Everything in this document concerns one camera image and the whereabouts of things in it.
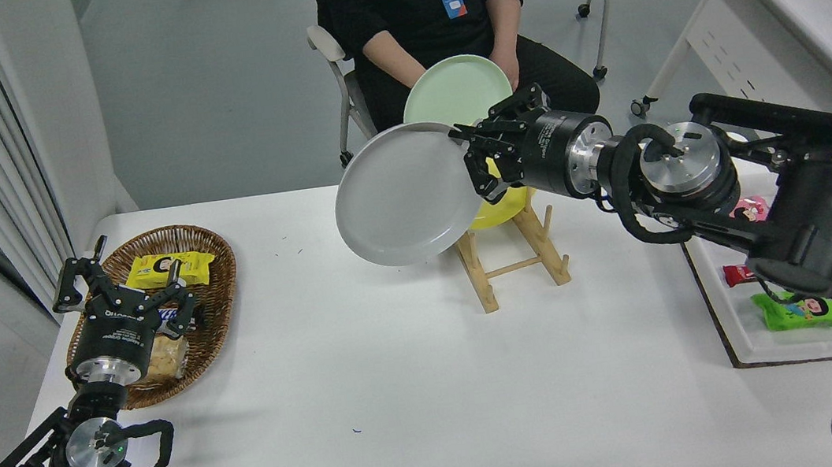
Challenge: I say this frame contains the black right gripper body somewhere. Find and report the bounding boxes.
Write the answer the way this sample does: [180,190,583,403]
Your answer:
[509,105,604,204]

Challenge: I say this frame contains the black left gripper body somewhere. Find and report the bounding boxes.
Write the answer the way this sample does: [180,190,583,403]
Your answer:
[64,291,166,370]

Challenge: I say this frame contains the grey plate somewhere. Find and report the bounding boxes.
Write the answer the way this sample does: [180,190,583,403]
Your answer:
[325,115,495,275]

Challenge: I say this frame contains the yellow plate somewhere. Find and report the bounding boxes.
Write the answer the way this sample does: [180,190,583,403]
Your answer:
[459,152,540,232]

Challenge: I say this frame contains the pale green plate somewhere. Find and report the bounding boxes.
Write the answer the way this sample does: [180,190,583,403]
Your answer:
[396,49,518,136]

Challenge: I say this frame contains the wooden plate rack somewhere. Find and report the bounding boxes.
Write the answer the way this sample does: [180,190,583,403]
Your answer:
[449,200,576,317]

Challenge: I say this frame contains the person's left hand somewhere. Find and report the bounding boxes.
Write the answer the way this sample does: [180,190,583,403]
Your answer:
[497,49,525,94]

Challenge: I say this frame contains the white blue snack bar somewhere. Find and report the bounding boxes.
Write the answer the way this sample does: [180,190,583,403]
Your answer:
[155,301,211,343]

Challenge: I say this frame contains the brown wicker basket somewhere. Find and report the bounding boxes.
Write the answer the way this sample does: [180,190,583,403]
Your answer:
[52,218,253,417]

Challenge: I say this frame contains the yellow snack packet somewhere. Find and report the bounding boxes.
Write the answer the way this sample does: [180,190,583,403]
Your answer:
[123,246,221,295]

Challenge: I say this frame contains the clear cracker packet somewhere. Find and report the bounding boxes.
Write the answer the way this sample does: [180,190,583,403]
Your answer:
[139,331,194,385]

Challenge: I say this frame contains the white office chair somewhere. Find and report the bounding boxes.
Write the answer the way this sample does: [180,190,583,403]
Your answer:
[306,19,384,170]

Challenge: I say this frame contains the pink snack packet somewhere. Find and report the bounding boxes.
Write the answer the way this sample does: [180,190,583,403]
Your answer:
[728,195,771,225]

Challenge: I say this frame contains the red snack bar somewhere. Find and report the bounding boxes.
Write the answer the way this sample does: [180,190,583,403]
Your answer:
[722,262,758,288]

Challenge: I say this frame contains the green snack packet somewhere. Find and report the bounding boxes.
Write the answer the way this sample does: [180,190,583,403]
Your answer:
[751,284,832,339]

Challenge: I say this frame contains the white perforated desk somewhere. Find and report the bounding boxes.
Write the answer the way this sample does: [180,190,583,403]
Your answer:
[618,0,832,394]

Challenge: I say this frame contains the white rectangular tray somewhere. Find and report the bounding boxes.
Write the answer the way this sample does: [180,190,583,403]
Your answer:
[672,151,832,377]

